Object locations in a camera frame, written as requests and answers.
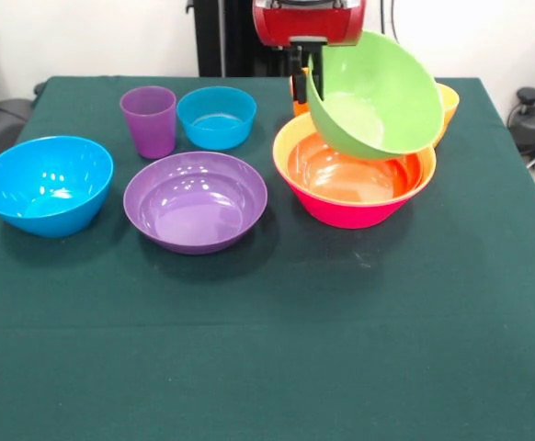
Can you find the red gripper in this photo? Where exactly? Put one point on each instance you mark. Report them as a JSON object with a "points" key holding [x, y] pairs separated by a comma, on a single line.
{"points": [[309, 25]]}

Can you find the large orange bowl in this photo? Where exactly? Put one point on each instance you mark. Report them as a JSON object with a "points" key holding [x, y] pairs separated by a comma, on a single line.
{"points": [[286, 138]]}

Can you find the green bowl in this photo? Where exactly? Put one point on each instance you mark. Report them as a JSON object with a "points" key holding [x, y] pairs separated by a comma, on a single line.
{"points": [[378, 105]]}

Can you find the red bowl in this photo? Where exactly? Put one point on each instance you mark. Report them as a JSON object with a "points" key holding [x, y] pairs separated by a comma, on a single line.
{"points": [[341, 174]]}

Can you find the pink bowl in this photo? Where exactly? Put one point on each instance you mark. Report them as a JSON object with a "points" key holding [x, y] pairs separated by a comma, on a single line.
{"points": [[350, 213]]}

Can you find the purple bowl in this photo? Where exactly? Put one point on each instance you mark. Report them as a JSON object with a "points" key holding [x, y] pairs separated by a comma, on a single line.
{"points": [[194, 206]]}

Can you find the large blue bowl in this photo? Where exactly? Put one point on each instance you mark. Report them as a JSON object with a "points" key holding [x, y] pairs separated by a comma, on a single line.
{"points": [[42, 184]]}

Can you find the orange cup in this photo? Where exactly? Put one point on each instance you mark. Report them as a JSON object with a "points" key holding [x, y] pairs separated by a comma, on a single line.
{"points": [[297, 109]]}

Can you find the small blue bowl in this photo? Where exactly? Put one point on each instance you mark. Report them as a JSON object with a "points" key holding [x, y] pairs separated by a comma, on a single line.
{"points": [[214, 124]]}

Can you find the yellow cup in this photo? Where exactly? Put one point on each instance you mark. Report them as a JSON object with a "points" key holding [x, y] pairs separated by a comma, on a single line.
{"points": [[450, 108]]}

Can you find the purple cup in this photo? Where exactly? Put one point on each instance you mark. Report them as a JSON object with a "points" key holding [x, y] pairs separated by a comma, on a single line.
{"points": [[150, 124]]}

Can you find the dark green table cloth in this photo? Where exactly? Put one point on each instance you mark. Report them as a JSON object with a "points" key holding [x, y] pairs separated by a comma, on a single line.
{"points": [[267, 344]]}

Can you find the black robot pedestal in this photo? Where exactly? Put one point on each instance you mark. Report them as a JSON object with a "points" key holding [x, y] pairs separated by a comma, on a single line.
{"points": [[231, 37]]}

